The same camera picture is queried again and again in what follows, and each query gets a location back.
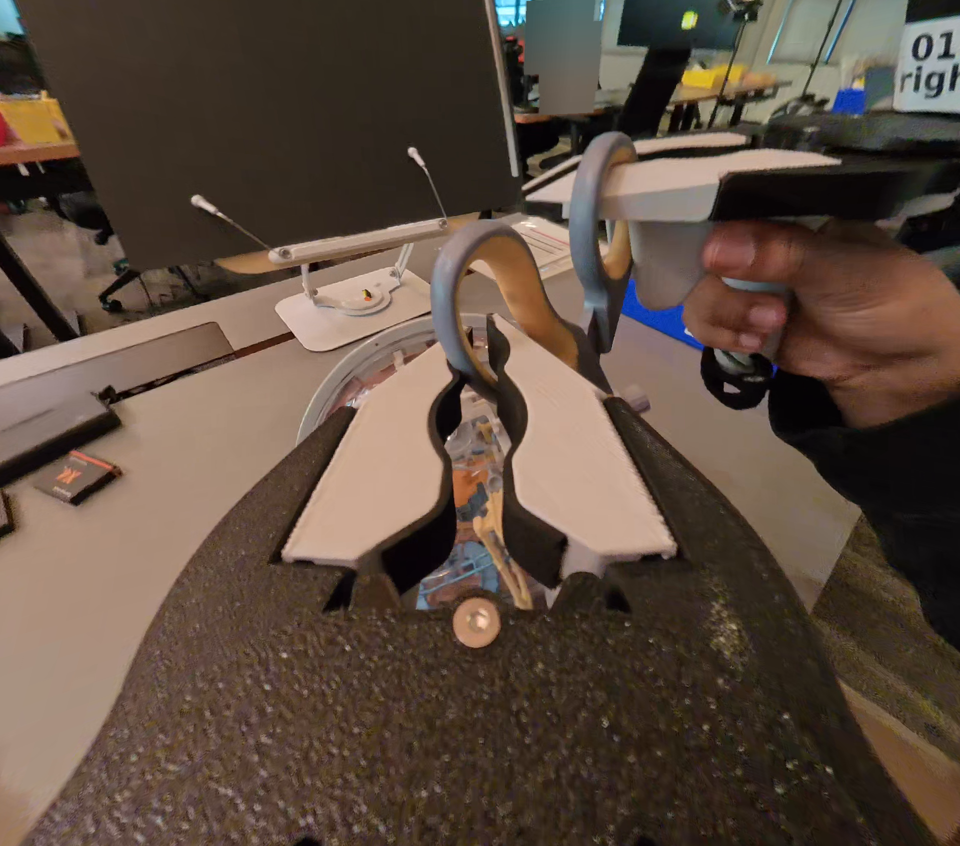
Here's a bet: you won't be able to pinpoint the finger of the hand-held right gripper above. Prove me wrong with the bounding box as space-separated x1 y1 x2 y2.
598 148 843 223
522 132 753 208

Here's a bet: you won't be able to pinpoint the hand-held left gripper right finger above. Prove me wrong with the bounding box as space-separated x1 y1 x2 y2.
489 313 680 590

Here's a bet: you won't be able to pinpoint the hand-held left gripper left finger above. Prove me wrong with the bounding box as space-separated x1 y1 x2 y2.
281 336 459 569

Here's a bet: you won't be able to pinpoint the grey handled scissors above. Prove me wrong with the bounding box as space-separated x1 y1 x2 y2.
429 132 640 404

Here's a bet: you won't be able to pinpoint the person's right hand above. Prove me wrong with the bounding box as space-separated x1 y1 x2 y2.
682 218 960 428

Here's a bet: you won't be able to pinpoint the clear maze puzzle ball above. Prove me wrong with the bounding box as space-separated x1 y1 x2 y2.
296 313 650 613

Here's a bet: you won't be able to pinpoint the laminated paper sheet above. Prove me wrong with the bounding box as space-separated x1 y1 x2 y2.
510 216 579 280

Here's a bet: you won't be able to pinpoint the blue plastic bin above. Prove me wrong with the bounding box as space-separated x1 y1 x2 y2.
618 279 706 344

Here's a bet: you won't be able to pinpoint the small black orange card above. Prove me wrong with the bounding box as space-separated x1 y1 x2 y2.
31 450 123 506

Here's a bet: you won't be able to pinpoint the black flat device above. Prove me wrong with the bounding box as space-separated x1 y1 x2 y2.
0 390 123 487

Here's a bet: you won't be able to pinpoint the black display board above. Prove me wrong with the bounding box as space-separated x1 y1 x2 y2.
0 0 522 271

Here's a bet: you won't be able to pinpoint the grey desk cable cover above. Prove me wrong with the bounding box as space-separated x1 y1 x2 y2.
0 323 235 445

